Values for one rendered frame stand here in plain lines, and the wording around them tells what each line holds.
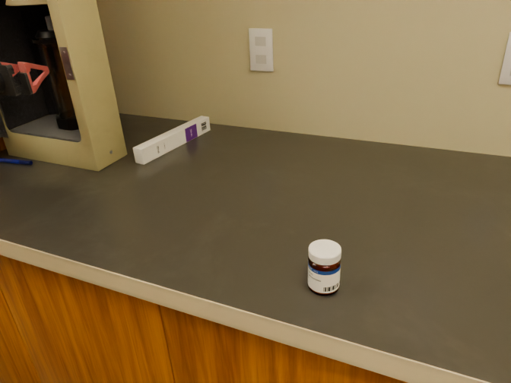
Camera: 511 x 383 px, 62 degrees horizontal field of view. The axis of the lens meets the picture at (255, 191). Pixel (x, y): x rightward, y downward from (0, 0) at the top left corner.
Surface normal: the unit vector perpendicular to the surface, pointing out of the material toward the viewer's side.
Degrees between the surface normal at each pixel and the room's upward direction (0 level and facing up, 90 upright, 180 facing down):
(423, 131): 90
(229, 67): 90
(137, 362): 90
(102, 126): 90
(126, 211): 0
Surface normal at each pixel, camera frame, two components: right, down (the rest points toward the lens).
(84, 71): 0.91, 0.16
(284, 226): -0.04, -0.88
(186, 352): -0.41, 0.45
